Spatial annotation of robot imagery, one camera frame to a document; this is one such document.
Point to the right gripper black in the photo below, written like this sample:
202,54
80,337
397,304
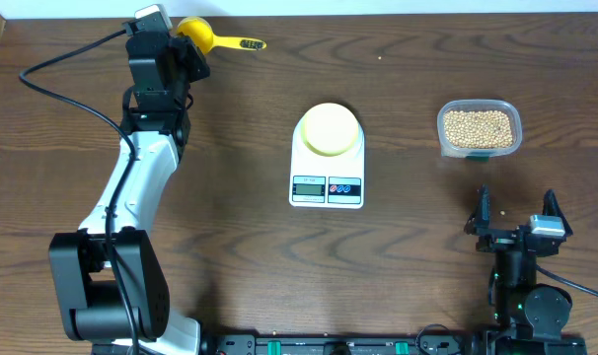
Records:
479,224

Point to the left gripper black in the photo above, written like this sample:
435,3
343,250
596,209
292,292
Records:
190,54

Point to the yellow measuring scoop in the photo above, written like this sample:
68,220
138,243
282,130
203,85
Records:
204,37

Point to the yellow bowl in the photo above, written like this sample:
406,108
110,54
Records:
329,129

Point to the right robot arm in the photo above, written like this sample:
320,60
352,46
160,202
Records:
530,315

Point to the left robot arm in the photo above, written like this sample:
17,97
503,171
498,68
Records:
109,285

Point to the white digital kitchen scale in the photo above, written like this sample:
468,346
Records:
327,182

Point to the green tape strip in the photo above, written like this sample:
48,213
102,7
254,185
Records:
477,158

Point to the clear plastic container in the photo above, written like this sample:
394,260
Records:
448,150

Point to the soybeans in container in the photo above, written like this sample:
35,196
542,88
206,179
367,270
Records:
485,129

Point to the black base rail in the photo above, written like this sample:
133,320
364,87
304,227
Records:
434,344

